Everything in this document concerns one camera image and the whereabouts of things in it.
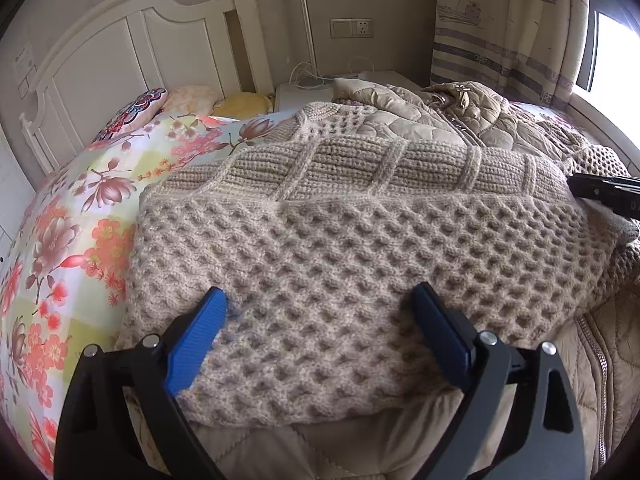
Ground cream checkered pillow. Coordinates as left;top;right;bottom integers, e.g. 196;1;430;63
160;85;227;119

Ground white wardrobe doors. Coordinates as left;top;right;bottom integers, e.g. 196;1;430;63
0;127;36;273

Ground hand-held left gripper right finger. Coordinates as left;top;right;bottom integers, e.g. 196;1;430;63
409;281;589;480

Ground striped printed curtain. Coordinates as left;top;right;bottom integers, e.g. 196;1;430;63
431;0;592;112

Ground white nightstand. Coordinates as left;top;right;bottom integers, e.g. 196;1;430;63
274;70;431;114

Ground silver pole lamp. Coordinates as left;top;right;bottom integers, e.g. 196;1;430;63
289;0;331;87

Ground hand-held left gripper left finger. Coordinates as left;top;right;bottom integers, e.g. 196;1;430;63
54;286;231;480

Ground colourful embroidered pillow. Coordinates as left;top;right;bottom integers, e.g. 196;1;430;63
92;87;169;144

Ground wall socket plate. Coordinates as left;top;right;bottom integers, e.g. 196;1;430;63
329;17;375;40

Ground white lamp cable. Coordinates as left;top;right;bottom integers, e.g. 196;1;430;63
288;62;322;84

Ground white wooden headboard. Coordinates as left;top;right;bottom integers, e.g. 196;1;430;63
19;0;274;177

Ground yellow pillow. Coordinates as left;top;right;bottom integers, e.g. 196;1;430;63
212;92;275;121

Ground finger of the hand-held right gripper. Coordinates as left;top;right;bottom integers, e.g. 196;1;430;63
567;172;640;221

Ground white charger cable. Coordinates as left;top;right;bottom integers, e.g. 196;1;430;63
347;55;382;74

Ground beige quilted jacket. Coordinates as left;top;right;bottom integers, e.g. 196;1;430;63
120;78;640;480

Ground window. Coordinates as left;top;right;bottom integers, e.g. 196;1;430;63
575;7;640;112

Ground floral bed sheet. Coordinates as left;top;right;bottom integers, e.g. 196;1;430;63
0;110;307;480

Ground beige knit sweater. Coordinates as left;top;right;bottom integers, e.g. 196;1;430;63
114;100;640;427

